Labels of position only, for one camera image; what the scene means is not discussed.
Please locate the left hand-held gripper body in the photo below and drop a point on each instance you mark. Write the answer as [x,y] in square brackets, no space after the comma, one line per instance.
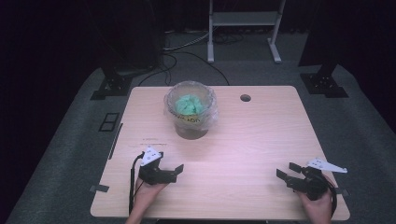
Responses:
[151,172]

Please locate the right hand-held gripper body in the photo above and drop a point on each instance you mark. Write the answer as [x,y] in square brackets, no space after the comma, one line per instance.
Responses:
[314,182]

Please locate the person's left hand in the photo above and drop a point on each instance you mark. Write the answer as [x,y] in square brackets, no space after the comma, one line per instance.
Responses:
[149,194]

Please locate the person's right hand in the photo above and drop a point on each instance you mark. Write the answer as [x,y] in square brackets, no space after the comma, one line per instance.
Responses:
[317,203]

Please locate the grey tape piece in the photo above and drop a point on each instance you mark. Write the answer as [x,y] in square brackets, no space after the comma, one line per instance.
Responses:
[342,192]
[99,188]

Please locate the small dark trash can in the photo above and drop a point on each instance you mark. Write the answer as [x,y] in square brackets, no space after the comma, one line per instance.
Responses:
[191,132]

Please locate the crumpled green paper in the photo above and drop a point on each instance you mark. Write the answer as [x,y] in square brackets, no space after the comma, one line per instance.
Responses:
[188,105]

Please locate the clear plastic-lined bowl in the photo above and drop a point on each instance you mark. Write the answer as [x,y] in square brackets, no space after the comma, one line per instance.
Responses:
[202,93]

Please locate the black stand base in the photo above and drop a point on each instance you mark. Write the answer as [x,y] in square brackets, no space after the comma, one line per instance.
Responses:
[113,85]
[323,82]

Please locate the white metal stand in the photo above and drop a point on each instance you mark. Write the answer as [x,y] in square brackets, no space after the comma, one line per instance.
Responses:
[244,18]

